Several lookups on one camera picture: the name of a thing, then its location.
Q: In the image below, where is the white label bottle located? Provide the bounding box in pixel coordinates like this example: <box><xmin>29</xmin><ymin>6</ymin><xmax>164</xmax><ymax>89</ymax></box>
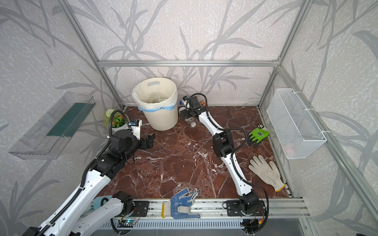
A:
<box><xmin>185</xmin><ymin>117</ymin><xmax>197</xmax><ymax>128</ymax></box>

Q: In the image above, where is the clear crushed plastic bottle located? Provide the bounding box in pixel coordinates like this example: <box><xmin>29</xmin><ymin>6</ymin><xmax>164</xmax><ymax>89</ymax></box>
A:
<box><xmin>149</xmin><ymin>92</ymin><xmax>162</xmax><ymax>103</ymax></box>

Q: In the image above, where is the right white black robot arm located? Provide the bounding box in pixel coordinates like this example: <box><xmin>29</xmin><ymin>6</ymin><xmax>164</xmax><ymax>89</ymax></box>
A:
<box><xmin>180</xmin><ymin>93</ymin><xmax>269</xmax><ymax>217</ymax></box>

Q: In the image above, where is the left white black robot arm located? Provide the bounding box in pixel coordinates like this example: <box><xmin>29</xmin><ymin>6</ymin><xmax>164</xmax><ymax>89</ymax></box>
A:
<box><xmin>24</xmin><ymin>129</ymin><xmax>155</xmax><ymax>236</ymax></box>

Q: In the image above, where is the cream plastic waste bin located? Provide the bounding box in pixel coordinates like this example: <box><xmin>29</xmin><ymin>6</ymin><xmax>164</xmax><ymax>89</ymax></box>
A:
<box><xmin>132</xmin><ymin>77</ymin><xmax>178</xmax><ymax>131</ymax></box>

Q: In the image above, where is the white bin liner bag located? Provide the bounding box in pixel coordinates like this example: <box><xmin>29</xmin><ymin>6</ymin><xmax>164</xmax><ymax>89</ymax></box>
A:
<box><xmin>132</xmin><ymin>77</ymin><xmax>178</xmax><ymax>113</ymax></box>

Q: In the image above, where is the small potted artificial plant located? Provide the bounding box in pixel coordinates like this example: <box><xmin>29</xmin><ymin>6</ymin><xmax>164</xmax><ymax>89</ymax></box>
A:
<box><xmin>105</xmin><ymin>109</ymin><xmax>130</xmax><ymax>133</ymax></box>

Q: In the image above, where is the green black work glove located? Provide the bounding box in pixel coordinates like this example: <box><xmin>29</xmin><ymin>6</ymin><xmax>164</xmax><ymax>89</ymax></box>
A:
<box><xmin>247</xmin><ymin>125</ymin><xmax>270</xmax><ymax>148</ymax></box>

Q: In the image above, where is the green circuit board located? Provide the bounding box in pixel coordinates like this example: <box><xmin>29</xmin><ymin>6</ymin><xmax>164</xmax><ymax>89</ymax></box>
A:
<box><xmin>115</xmin><ymin>217</ymin><xmax>140</xmax><ymax>228</ymax></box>

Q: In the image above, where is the blue dotted knit glove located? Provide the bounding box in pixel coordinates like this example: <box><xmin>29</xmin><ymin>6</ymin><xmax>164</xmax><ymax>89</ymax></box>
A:
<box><xmin>161</xmin><ymin>188</ymin><xmax>201</xmax><ymax>220</ymax></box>

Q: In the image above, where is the white knit work glove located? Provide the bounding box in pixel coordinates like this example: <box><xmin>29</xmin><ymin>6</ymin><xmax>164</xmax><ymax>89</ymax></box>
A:
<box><xmin>249</xmin><ymin>155</ymin><xmax>285</xmax><ymax>192</ymax></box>

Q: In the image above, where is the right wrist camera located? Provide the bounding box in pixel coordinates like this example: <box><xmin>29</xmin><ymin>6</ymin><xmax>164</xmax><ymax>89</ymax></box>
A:
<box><xmin>182</xmin><ymin>96</ymin><xmax>190</xmax><ymax>110</ymax></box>

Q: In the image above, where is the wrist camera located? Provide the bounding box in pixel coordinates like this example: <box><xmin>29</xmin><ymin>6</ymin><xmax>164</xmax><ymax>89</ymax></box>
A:
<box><xmin>182</xmin><ymin>96</ymin><xmax>190</xmax><ymax>110</ymax></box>
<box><xmin>130</xmin><ymin>120</ymin><xmax>142</xmax><ymax>140</ymax></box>

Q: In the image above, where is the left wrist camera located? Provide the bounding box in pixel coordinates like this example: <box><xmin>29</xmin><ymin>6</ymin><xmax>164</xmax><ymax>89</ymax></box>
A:
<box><xmin>130</xmin><ymin>120</ymin><xmax>142</xmax><ymax>140</ymax></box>

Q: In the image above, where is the light blue handled brush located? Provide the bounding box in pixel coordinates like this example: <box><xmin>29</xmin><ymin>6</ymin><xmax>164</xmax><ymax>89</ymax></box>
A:
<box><xmin>87</xmin><ymin>195</ymin><xmax>112</xmax><ymax>210</ymax></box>

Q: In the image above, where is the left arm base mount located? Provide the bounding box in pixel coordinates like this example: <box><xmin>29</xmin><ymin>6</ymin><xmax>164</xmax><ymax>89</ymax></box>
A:
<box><xmin>117</xmin><ymin>201</ymin><xmax>150</xmax><ymax>217</ymax></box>

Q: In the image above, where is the clear acrylic wall shelf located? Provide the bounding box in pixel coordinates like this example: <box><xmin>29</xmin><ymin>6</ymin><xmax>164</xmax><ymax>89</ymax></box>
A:
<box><xmin>8</xmin><ymin>92</ymin><xmax>95</xmax><ymax>160</ymax></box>

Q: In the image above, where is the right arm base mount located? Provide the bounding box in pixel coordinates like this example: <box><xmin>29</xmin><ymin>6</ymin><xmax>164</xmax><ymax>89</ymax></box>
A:
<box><xmin>222</xmin><ymin>200</ymin><xmax>266</xmax><ymax>217</ymax></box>

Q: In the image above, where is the white wire mesh basket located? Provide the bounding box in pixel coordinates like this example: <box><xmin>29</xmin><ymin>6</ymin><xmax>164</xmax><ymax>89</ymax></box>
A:
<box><xmin>267</xmin><ymin>88</ymin><xmax>327</xmax><ymax>159</ymax></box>

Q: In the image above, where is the aluminium front rail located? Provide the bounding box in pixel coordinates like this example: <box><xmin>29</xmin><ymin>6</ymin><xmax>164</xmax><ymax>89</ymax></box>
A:
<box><xmin>115</xmin><ymin>198</ymin><xmax>310</xmax><ymax>220</ymax></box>

